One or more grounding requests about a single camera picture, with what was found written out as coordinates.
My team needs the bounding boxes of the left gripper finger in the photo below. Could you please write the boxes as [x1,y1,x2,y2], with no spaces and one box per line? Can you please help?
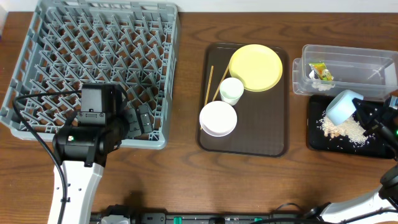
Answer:
[124,109,141,138]
[138,104,153,134]

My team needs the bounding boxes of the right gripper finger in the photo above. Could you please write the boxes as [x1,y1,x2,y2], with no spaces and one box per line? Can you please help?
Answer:
[352,98,383,109]
[356,107,373,130]

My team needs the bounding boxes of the rice food scraps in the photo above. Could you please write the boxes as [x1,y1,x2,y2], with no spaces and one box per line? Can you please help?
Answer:
[316,115,369,146]

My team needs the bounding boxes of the light blue bowl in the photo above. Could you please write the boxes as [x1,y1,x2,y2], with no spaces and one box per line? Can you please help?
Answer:
[325,90,364,126]

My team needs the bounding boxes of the white tissue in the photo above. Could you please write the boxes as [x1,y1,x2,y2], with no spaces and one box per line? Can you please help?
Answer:
[309,71,335,91]

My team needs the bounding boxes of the green orange snack wrapper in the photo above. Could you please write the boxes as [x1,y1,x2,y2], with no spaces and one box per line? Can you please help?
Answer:
[309,62,334,81]

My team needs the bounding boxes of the white cup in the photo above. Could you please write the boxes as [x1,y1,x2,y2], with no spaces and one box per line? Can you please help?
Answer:
[220,77,244,106]

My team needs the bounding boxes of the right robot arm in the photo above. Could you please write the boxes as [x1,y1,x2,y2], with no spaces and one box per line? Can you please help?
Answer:
[313,91,397,223]

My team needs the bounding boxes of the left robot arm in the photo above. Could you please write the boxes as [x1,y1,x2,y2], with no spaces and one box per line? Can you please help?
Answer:
[48,83,148,223]

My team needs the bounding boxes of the black waste tray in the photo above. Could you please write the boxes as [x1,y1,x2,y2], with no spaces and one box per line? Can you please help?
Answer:
[307,95,395,159]

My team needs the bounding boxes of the clear plastic bin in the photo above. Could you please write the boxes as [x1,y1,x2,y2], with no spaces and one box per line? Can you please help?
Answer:
[292,44,397,101]

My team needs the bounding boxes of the left wooden chopstick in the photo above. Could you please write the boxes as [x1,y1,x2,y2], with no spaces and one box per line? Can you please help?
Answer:
[200,65,215,131]

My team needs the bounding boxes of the wooden chopstick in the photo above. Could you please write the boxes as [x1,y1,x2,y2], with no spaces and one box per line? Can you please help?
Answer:
[200,65,215,131]
[212,64,229,101]

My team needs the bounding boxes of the right wooden chopstick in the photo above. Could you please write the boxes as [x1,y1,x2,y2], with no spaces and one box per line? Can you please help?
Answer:
[212,64,229,101]

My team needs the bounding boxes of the grey plastic dish rack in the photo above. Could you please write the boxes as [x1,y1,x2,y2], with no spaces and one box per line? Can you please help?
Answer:
[1,1,180,149]

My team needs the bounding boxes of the yellow plate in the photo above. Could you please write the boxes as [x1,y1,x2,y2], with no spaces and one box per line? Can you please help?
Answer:
[228,44,283,92]

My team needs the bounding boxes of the left black cable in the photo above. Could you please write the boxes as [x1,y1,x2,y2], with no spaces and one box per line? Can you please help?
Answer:
[11,90,82,224]

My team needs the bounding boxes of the black cable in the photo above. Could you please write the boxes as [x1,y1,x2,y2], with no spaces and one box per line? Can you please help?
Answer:
[11,90,82,224]
[270,202,315,218]

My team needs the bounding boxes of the right black cable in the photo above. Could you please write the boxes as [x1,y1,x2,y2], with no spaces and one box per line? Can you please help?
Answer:
[270,202,315,218]

